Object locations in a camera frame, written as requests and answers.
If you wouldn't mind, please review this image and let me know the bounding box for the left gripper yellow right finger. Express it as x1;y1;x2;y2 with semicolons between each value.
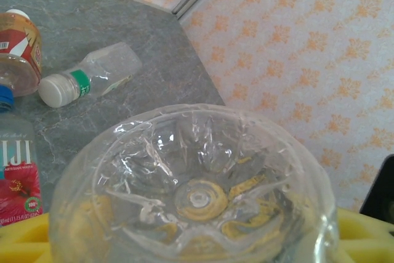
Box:
337;207;394;263

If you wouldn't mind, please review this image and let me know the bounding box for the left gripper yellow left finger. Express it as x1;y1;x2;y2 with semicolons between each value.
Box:
0;212;55;263

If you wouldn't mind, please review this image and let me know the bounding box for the large clear plastic bottle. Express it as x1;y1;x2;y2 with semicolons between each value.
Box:
49;102;341;263

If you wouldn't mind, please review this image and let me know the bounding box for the Fiji water bottle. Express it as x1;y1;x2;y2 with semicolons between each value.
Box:
0;84;44;230

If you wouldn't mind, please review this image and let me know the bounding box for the clear bottle green label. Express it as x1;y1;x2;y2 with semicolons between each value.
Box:
38;41;143;109

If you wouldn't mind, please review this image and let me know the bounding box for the red-label plastic bottle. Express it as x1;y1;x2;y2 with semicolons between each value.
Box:
0;9;43;97

